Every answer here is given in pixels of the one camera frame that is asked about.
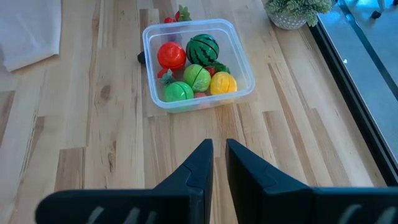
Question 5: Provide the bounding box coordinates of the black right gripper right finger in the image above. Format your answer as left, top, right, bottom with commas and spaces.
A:
226, 138, 398, 224

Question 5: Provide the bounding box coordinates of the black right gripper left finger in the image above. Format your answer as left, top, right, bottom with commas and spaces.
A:
35, 138, 215, 224

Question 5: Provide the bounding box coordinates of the green bell pepper toy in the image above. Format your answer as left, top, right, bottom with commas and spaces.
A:
162, 80, 195, 103

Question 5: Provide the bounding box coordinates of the yellow bell pepper toy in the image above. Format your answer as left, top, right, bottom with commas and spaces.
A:
210, 71, 238, 96

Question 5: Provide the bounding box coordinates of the light green round toy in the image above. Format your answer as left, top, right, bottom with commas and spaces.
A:
183, 63, 212, 93

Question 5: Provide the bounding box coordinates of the clear plastic tupperware container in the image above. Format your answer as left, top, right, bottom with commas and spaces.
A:
142, 18, 256, 113

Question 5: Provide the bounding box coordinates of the striped watermelon toy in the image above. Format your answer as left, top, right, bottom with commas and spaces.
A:
185, 33, 220, 67

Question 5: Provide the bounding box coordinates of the strawberry toy with pale leaves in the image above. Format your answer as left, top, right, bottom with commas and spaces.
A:
174, 4, 193, 23

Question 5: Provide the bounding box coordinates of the potted green artificial plant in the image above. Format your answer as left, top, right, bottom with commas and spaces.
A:
263, 0, 333, 31

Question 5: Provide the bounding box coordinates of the beige folded cloth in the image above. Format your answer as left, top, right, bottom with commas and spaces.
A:
0, 0, 62, 72

